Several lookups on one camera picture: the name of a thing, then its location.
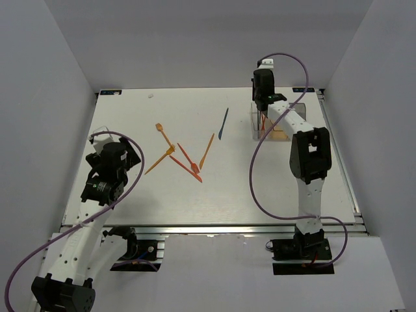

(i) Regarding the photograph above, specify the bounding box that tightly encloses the orange plastic fork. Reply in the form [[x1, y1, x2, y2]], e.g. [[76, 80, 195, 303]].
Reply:
[[145, 145, 176, 175]]

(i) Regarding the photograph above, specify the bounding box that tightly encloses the orange plastic spoon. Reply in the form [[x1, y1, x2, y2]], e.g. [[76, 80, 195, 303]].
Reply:
[[155, 123, 176, 151]]

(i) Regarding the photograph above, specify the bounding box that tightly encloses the red chopstick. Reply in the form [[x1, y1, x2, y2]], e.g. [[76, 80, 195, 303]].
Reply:
[[261, 113, 267, 131]]

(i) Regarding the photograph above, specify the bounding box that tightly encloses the red plastic knife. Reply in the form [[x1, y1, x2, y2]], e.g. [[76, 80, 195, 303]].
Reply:
[[169, 155, 203, 183]]

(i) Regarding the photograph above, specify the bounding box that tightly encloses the red plastic fork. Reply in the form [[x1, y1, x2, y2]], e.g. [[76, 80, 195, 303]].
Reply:
[[177, 144, 200, 174]]

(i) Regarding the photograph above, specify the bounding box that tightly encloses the blue plastic knife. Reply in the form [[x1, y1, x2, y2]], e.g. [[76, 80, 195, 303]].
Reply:
[[218, 108, 229, 140]]

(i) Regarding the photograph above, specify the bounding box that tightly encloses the orange plastic knife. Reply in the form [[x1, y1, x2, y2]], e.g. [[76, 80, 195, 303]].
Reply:
[[199, 133, 215, 170]]

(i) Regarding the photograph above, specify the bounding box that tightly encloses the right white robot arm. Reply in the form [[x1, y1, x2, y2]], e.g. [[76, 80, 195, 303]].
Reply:
[[252, 65, 332, 260]]

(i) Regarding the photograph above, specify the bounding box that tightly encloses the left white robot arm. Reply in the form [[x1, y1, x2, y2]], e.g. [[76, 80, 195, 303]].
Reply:
[[31, 131, 144, 311]]

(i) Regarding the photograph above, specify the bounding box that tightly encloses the right blue table label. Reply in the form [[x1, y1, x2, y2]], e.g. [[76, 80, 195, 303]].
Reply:
[[292, 87, 315, 93]]

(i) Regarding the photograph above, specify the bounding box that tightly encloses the blue table label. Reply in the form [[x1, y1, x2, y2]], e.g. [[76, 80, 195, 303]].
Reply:
[[292, 87, 315, 93], [99, 90, 122, 96]]

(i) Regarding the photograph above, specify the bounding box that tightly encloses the clear plastic container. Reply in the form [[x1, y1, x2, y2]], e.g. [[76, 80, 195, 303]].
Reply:
[[250, 102, 272, 140]]

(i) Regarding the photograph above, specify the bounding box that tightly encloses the grey plastic container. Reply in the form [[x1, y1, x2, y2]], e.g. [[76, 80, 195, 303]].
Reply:
[[288, 103, 306, 123]]

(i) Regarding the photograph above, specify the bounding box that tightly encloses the left blue table label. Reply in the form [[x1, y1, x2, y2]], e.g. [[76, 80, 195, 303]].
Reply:
[[99, 90, 122, 96]]

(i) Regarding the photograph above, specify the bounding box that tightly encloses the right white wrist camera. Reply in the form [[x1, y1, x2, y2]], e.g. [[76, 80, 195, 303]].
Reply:
[[257, 58, 274, 70]]

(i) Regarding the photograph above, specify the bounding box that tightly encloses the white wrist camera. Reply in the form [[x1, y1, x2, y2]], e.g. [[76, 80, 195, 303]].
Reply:
[[257, 58, 274, 70], [88, 126, 114, 154]]

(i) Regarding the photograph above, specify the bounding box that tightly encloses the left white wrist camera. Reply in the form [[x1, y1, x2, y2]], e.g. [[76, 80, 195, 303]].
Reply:
[[88, 126, 114, 154]]

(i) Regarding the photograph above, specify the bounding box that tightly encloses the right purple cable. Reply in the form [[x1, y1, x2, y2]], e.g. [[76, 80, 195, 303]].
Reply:
[[248, 52, 349, 269]]

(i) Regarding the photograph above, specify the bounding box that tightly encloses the purple cable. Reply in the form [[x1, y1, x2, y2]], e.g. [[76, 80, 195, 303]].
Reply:
[[248, 52, 349, 269], [3, 131, 144, 312]]

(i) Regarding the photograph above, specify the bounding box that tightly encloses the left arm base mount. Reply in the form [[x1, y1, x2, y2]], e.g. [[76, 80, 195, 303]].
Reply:
[[103, 226, 161, 272]]

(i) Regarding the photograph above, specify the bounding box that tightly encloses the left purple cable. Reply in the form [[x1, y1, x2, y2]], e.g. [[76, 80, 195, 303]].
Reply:
[[3, 131, 144, 312]]

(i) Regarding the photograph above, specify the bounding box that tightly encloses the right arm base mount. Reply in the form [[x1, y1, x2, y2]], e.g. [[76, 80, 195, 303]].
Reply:
[[265, 229, 335, 276]]

